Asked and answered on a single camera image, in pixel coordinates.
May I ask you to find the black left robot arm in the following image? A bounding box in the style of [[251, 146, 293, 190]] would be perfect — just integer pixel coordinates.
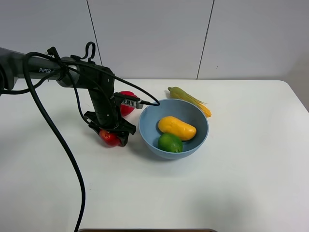
[[0, 47, 136, 143]]

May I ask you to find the green lime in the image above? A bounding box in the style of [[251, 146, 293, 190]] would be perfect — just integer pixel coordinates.
[[158, 133, 183, 153]]

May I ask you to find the red apple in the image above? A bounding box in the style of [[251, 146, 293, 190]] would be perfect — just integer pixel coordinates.
[[99, 129, 121, 147]]

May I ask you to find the black thick cable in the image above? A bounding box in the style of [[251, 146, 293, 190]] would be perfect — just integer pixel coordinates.
[[23, 52, 86, 232]]

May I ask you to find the thin black camera cable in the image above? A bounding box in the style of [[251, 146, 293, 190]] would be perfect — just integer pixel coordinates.
[[45, 41, 160, 107]]

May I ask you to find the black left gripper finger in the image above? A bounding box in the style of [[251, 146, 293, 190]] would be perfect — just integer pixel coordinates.
[[117, 122, 136, 147], [88, 122, 101, 137]]

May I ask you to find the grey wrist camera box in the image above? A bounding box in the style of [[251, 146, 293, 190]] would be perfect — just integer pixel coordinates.
[[113, 92, 143, 109]]

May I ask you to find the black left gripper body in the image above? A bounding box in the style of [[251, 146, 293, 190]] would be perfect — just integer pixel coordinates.
[[84, 88, 123, 132]]

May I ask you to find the corn cob with husk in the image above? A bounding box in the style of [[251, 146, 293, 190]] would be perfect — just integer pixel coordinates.
[[168, 87, 212, 117]]

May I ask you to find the yellow mango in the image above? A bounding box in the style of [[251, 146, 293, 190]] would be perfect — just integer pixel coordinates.
[[158, 116, 197, 141]]

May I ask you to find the blue plastic bowl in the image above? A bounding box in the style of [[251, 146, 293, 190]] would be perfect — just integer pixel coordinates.
[[139, 99, 209, 160]]

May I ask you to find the red bell pepper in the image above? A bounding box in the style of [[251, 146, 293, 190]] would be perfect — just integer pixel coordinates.
[[120, 91, 137, 117]]

